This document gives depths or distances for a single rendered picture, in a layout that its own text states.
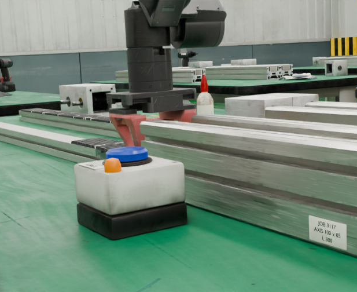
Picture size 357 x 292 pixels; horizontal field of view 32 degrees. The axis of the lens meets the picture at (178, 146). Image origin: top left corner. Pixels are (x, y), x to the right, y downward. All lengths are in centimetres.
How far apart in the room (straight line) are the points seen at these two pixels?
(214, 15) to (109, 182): 34
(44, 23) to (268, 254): 1166
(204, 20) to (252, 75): 314
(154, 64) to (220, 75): 350
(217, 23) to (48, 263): 43
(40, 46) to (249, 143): 1156
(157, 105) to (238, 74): 333
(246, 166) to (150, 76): 25
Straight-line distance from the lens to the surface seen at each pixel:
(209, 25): 82
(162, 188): 57
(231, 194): 59
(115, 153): 58
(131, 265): 49
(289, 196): 55
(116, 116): 80
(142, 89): 78
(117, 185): 55
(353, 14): 889
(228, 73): 418
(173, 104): 79
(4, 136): 139
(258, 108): 85
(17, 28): 1197
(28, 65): 1197
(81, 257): 52
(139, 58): 78
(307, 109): 78
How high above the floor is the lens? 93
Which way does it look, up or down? 8 degrees down
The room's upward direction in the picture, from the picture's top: 3 degrees counter-clockwise
